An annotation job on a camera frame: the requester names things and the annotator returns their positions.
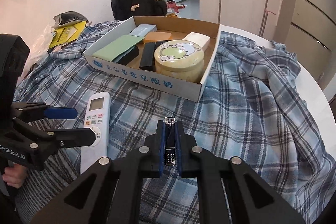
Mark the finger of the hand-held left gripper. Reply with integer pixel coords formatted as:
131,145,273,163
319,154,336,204
13,117,96,172
10,102,78,122

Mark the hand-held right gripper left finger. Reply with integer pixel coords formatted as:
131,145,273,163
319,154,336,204
30,121,166,224

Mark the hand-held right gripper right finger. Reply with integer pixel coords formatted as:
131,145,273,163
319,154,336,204
175,121,306,224

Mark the silver nail clipper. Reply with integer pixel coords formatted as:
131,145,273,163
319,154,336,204
164,117,176,166

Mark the white remote control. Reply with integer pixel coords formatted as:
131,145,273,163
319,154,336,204
80,92,111,174

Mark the white cardboard box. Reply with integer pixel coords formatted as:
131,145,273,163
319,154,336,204
83,16,221,103

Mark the round yellow tin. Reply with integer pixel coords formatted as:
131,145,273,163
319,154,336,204
154,40,205,83

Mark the green notebook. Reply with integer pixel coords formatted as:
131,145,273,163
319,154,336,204
92,35,145,62

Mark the long black box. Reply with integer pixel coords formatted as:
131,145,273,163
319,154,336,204
139,42,156,71

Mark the orange plastic box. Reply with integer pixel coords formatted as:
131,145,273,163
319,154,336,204
143,31,172,44

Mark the white rectangular box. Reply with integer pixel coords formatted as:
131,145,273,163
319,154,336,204
182,32,211,50

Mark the light blue box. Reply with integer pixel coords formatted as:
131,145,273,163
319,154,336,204
129,24,157,37

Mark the person's left hand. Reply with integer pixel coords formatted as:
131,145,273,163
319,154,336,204
3,163,27,188

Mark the clear plastic bag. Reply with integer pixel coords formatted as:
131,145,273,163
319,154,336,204
22,24,57,72

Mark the yellow paper bag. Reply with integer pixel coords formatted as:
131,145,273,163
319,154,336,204
50,20,87,48

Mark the blue plaid blanket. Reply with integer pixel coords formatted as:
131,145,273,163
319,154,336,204
12,20,335,224

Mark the grey magazine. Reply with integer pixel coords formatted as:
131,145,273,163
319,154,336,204
54,11,88,27

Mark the red packaging on floor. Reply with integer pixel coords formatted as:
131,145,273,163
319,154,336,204
167,0,187,14

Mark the beige refrigerator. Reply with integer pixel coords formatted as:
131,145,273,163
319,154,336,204
289,0,336,98

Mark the red broom handle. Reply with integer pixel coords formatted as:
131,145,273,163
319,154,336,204
259,0,276,37

